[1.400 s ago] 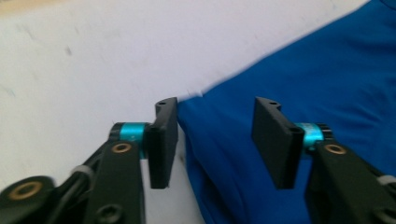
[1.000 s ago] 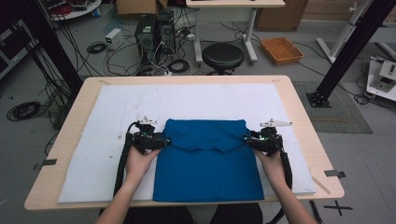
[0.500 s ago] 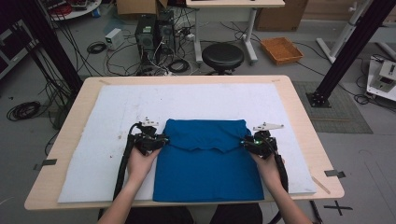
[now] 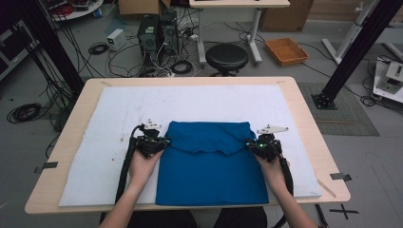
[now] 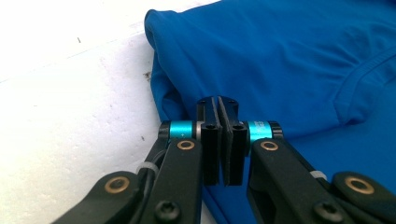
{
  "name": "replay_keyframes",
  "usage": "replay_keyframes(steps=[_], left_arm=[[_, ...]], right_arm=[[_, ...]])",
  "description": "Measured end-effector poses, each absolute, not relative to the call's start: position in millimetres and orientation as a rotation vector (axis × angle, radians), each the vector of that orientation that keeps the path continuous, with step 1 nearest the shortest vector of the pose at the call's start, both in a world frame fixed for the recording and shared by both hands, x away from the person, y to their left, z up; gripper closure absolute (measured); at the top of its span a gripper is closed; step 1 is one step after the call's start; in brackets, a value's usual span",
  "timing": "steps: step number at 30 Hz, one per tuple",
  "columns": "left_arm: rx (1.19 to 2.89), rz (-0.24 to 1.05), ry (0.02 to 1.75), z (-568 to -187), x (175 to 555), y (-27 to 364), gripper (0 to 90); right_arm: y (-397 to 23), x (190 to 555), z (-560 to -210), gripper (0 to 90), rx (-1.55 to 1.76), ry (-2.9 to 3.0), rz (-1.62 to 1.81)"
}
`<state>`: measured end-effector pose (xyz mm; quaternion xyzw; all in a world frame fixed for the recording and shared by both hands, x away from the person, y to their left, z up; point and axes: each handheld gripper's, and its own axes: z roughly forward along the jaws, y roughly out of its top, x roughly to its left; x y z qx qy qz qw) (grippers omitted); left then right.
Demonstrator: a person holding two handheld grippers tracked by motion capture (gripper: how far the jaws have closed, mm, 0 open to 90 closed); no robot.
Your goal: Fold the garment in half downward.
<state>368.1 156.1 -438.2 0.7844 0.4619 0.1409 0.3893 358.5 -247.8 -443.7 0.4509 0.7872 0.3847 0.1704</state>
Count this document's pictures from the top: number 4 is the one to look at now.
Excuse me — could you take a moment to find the round white table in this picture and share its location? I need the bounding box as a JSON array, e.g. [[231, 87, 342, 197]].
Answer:
[[40, 0, 106, 22]]

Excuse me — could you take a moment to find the small white power box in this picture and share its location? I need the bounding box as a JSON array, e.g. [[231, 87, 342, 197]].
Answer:
[[106, 28, 128, 52]]

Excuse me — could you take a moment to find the white desk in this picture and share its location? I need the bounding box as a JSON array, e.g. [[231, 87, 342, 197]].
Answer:
[[188, 0, 291, 67]]

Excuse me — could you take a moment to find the black round stool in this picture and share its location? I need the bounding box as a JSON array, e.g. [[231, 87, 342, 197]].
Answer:
[[204, 43, 250, 77]]

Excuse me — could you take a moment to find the grey tape strip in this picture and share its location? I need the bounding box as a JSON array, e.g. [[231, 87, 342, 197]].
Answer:
[[33, 161, 59, 175], [329, 172, 353, 182]]

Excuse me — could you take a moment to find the person's right hand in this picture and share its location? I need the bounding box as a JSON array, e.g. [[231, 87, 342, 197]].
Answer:
[[254, 153, 288, 192]]

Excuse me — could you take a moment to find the orange plastic tray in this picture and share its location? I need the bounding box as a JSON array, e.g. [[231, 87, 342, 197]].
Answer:
[[263, 37, 310, 67]]

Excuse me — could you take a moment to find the person's right leg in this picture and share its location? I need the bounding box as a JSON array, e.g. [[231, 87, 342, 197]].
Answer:
[[213, 206, 269, 228]]

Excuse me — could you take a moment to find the white foam mat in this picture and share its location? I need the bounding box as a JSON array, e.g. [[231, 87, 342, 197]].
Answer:
[[58, 84, 324, 208]]

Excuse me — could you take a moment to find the large cardboard box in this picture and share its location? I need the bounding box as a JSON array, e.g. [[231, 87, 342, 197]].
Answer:
[[259, 5, 314, 33]]

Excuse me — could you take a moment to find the blue T-shirt with white print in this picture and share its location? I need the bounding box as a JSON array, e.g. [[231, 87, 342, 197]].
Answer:
[[155, 120, 271, 206]]

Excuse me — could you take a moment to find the dark equipment rack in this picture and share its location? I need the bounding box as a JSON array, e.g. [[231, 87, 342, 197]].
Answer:
[[0, 20, 40, 81]]

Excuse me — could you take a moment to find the grey floor mat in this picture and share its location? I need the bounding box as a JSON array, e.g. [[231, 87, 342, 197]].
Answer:
[[297, 82, 380, 138]]

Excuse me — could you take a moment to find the person's left leg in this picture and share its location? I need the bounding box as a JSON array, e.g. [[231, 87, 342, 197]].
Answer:
[[99, 210, 198, 228]]

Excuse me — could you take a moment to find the white metal stand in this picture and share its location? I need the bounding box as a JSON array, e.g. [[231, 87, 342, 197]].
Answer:
[[320, 0, 382, 67]]

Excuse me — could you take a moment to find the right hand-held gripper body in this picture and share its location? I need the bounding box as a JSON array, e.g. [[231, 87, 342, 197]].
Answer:
[[253, 123, 290, 163]]

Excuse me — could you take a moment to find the person's leg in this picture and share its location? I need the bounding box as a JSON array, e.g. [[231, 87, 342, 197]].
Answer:
[[99, 210, 198, 228], [213, 206, 269, 228]]

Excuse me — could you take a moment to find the black computer tower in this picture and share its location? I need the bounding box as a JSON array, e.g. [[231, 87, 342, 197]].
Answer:
[[136, 14, 160, 68], [158, 10, 180, 57]]

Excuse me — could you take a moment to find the coiled black cable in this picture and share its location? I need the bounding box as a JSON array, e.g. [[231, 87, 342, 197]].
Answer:
[[87, 41, 109, 56], [6, 102, 43, 124], [170, 59, 195, 76]]

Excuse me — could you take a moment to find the thin wooden stick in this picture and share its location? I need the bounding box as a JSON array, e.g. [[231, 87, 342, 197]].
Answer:
[[316, 178, 337, 200]]

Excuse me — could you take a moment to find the black aluminium frame post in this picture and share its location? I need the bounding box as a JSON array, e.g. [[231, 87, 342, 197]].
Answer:
[[311, 0, 403, 111], [14, 0, 86, 97]]

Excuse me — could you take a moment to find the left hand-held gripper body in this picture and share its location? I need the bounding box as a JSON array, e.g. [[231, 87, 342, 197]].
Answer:
[[134, 119, 166, 160]]

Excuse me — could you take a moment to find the white electronic device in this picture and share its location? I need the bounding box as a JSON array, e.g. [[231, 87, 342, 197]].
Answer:
[[373, 59, 403, 105]]

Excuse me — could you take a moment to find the open cardboard box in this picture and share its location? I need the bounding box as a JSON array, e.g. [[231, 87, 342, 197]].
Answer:
[[117, 0, 172, 17]]

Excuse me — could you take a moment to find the person's left hand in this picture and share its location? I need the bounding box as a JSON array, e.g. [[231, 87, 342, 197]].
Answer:
[[128, 148, 164, 188]]

